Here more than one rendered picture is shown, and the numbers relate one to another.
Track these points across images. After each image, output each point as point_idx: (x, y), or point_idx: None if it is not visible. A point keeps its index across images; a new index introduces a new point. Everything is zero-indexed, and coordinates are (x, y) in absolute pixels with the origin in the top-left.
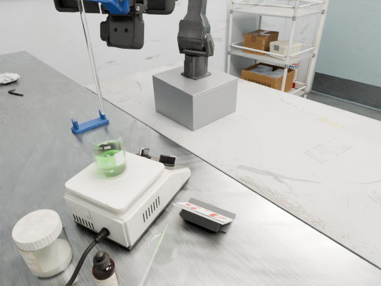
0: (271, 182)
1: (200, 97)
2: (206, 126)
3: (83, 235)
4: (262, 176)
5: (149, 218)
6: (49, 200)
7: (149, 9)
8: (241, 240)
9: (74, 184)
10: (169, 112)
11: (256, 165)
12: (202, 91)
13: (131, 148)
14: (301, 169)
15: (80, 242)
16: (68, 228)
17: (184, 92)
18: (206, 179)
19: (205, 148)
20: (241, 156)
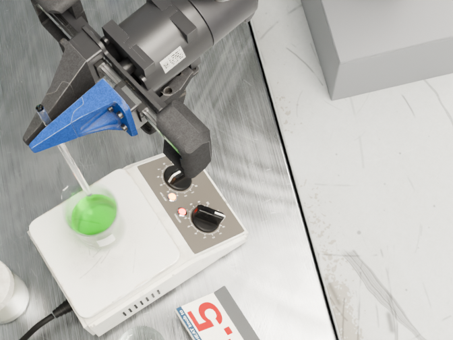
0: (375, 321)
1: (363, 61)
2: (369, 94)
3: (48, 275)
4: (370, 300)
5: (137, 309)
6: (19, 173)
7: (168, 150)
8: None
9: (41, 234)
10: (309, 17)
11: (382, 267)
12: (372, 52)
13: (187, 100)
14: (452, 322)
15: (42, 284)
16: (32, 251)
17: (331, 38)
18: (273, 254)
19: (321, 171)
20: (371, 230)
